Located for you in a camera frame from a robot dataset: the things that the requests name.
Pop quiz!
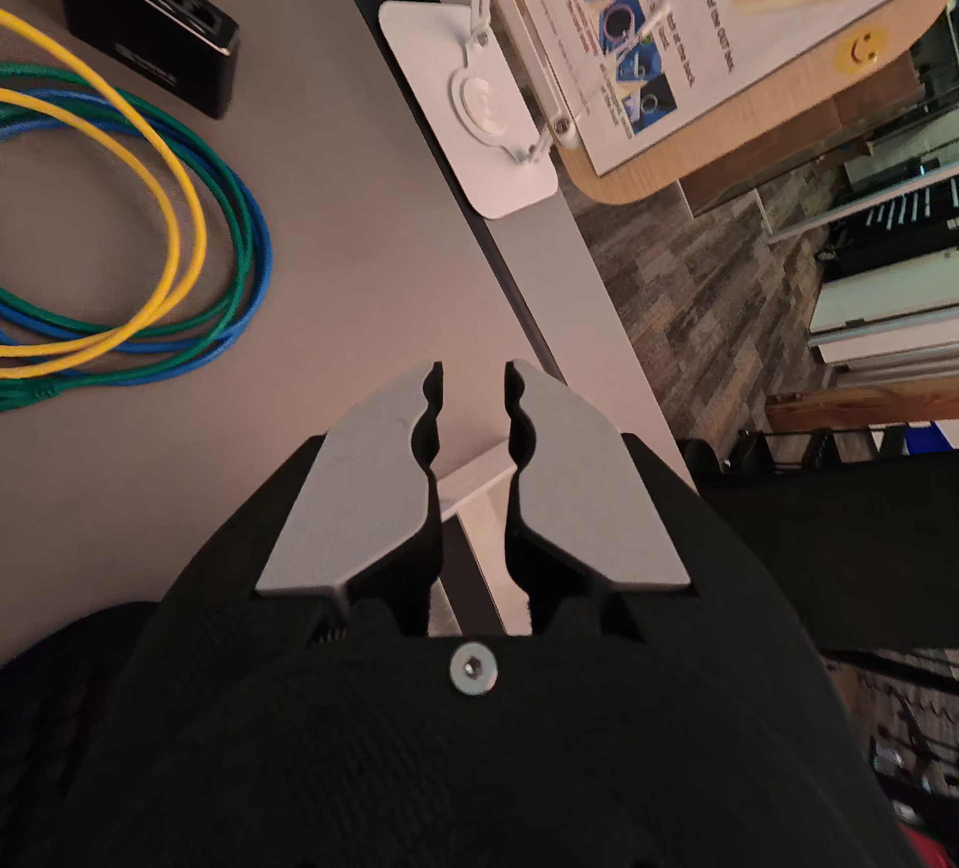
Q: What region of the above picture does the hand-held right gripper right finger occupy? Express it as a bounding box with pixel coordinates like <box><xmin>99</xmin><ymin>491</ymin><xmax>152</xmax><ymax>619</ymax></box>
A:
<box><xmin>505</xmin><ymin>359</ymin><xmax>692</xmax><ymax>623</ymax></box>

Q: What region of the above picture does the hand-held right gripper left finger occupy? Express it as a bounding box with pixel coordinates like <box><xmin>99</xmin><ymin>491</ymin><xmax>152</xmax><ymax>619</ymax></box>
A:
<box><xmin>255</xmin><ymin>361</ymin><xmax>445</xmax><ymax>631</ymax></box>

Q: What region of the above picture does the wooden bench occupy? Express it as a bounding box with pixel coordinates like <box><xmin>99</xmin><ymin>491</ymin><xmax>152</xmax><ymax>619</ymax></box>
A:
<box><xmin>768</xmin><ymin>381</ymin><xmax>959</xmax><ymax>434</ymax></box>

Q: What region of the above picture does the instruction board on white stand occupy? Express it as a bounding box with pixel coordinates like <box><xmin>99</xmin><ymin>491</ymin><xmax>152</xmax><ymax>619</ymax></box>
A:
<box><xmin>378</xmin><ymin>0</ymin><xmax>959</xmax><ymax>219</ymax></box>

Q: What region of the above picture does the blue ethernet cable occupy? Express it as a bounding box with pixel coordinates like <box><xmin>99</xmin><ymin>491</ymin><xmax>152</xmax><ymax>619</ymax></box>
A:
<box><xmin>0</xmin><ymin>89</ymin><xmax>273</xmax><ymax>390</ymax></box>

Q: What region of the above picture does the yellow ethernet cable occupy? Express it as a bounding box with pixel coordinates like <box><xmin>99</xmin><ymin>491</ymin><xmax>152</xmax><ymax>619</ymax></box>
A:
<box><xmin>0</xmin><ymin>6</ymin><xmax>208</xmax><ymax>378</ymax></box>

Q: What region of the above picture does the green ethernet cable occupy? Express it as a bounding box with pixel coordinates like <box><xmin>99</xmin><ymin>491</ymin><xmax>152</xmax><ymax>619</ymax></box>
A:
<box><xmin>0</xmin><ymin>62</ymin><xmax>254</xmax><ymax>412</ymax></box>

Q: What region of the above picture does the black ethernet switch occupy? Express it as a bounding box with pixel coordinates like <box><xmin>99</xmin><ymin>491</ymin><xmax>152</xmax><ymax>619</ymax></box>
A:
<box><xmin>41</xmin><ymin>0</ymin><xmax>241</xmax><ymax>120</ymax></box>

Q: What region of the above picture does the yellow smiley sticker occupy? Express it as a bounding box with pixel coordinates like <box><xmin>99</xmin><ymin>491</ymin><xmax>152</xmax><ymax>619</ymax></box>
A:
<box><xmin>835</xmin><ymin>29</ymin><xmax>890</xmax><ymax>72</ymax></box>

